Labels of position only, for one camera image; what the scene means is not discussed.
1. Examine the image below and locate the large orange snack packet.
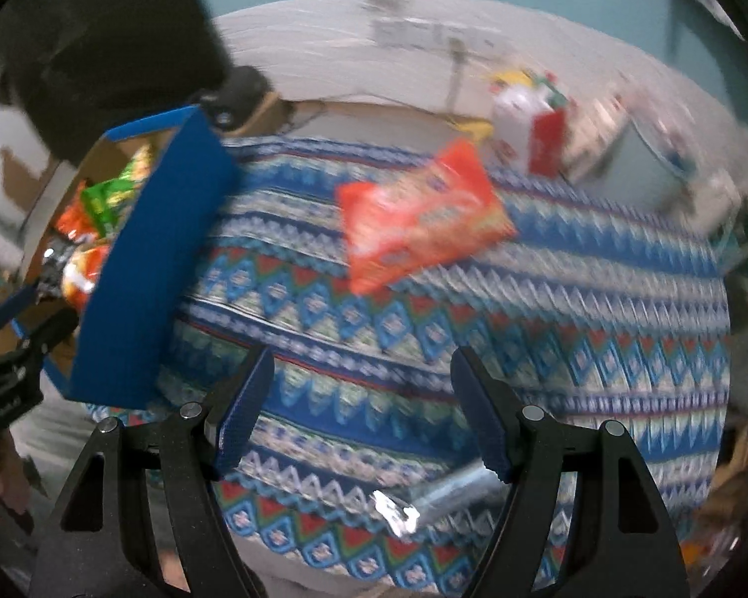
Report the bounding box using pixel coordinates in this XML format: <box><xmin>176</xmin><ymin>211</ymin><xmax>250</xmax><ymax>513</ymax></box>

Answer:
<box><xmin>337</xmin><ymin>137</ymin><xmax>518</xmax><ymax>297</ymax></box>

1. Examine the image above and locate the red and white carton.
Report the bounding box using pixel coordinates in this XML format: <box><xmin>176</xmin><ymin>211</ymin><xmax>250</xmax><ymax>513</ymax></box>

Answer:
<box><xmin>491</xmin><ymin>68</ymin><xmax>569</xmax><ymax>178</ymax></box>

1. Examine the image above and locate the small orange snack packet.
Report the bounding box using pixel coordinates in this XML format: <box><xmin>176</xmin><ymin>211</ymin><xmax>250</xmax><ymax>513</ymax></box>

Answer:
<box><xmin>56</xmin><ymin>180</ymin><xmax>104</xmax><ymax>244</ymax></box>

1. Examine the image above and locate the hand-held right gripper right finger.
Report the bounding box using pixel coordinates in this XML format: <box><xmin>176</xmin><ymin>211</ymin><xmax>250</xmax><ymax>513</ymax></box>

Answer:
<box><xmin>452</xmin><ymin>347</ymin><xmax>690</xmax><ymax>598</ymax></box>

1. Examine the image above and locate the brown cardboard sheet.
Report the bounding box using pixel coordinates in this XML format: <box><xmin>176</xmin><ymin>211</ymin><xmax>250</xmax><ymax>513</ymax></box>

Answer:
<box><xmin>249</xmin><ymin>95</ymin><xmax>495</xmax><ymax>146</ymax></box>

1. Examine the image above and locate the patterned blue tablecloth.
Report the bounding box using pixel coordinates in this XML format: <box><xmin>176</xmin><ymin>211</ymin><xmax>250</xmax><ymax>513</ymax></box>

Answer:
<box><xmin>87</xmin><ymin>134</ymin><xmax>733</xmax><ymax>596</ymax></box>

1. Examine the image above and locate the small white box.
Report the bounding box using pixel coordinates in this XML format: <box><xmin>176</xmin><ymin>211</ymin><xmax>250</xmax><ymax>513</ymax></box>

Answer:
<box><xmin>567</xmin><ymin>93</ymin><xmax>630</xmax><ymax>166</ymax></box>

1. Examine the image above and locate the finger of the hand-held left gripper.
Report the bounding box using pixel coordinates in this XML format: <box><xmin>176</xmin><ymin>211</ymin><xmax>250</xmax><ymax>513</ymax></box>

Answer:
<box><xmin>12</xmin><ymin>308</ymin><xmax>79</xmax><ymax>362</ymax></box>
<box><xmin>0</xmin><ymin>287</ymin><xmax>38</xmax><ymax>332</ymax></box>

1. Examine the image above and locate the dark bulky object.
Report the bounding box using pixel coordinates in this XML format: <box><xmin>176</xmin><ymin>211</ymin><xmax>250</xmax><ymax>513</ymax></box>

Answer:
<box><xmin>0</xmin><ymin>0</ymin><xmax>233</xmax><ymax>166</ymax></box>

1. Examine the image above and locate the blue cardboard box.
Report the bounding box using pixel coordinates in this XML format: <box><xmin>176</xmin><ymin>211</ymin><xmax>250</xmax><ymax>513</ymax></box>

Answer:
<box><xmin>9</xmin><ymin>106</ymin><xmax>244</xmax><ymax>409</ymax></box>

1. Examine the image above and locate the grey plastic basin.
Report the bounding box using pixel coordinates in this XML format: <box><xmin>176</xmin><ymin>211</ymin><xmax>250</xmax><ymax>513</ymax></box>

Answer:
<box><xmin>598</xmin><ymin>115</ymin><xmax>696</xmax><ymax>213</ymax></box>

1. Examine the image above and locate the person's left hand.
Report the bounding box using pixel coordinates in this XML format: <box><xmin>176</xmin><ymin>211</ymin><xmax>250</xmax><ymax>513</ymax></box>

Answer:
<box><xmin>0</xmin><ymin>433</ymin><xmax>35</xmax><ymax>533</ymax></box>

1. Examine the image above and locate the silver foil snack packet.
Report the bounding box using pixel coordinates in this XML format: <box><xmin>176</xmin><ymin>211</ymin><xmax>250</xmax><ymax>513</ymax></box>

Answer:
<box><xmin>371</xmin><ymin>457</ymin><xmax>506</xmax><ymax>540</ymax></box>

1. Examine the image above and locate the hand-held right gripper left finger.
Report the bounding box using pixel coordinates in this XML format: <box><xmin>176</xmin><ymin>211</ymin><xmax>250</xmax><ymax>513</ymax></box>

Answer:
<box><xmin>28</xmin><ymin>347</ymin><xmax>276</xmax><ymax>598</ymax></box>

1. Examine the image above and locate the red and yellow snack packet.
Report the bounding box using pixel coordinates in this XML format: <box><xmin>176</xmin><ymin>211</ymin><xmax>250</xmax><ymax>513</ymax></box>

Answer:
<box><xmin>62</xmin><ymin>243</ymin><xmax>113</xmax><ymax>312</ymax></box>

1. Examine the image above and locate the black round knob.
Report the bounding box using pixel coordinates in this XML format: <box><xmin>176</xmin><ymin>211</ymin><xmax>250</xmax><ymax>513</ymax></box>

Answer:
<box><xmin>202</xmin><ymin>67</ymin><xmax>270</xmax><ymax>132</ymax></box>

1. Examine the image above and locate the green snack packet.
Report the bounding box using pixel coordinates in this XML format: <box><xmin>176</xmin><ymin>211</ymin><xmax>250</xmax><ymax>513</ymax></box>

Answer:
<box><xmin>81</xmin><ymin>143</ymin><xmax>157</xmax><ymax>244</ymax></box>

